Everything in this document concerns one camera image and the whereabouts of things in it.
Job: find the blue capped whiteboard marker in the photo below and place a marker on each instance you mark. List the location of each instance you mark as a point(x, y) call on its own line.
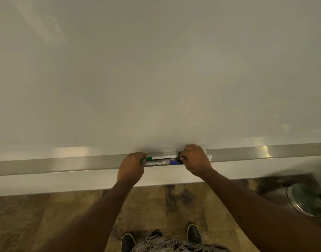
point(173, 162)

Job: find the white whiteboard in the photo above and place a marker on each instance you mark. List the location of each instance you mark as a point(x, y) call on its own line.
point(160, 76)

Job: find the person's left hand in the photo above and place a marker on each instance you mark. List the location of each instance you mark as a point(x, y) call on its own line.
point(130, 169)

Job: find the steel lidded trash bin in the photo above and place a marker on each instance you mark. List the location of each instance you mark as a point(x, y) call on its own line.
point(304, 199)

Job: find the person's right forearm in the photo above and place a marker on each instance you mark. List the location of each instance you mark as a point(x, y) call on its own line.
point(257, 215)

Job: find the person's right hand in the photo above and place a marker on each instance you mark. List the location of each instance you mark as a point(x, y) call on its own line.
point(196, 161)

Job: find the person's left fingers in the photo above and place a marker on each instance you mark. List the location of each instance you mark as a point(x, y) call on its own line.
point(143, 159)

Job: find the person's left black shoe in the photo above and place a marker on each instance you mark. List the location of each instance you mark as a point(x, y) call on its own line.
point(128, 242)

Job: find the silver metal marker tray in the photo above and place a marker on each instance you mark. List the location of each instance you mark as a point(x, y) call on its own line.
point(71, 165)

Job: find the person's right black shoe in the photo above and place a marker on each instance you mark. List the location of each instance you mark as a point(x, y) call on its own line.
point(194, 233)

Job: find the person's left forearm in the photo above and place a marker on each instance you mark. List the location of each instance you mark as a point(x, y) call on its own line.
point(97, 220)

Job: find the black white patterned garment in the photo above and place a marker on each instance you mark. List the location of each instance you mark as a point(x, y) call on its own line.
point(163, 245)

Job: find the black capped whiteboard marker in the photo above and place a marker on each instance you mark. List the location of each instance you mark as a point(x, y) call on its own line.
point(208, 157)

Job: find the green capped whiteboard marker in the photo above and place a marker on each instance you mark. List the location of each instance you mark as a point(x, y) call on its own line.
point(161, 157)

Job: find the white barrel whiteboard marker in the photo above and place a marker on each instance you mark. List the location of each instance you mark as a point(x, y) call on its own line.
point(155, 163)

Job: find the person's black shoe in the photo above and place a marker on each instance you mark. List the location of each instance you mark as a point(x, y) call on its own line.
point(128, 242)
point(194, 233)

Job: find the person's right fingers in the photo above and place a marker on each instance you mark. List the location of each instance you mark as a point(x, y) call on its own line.
point(182, 157)

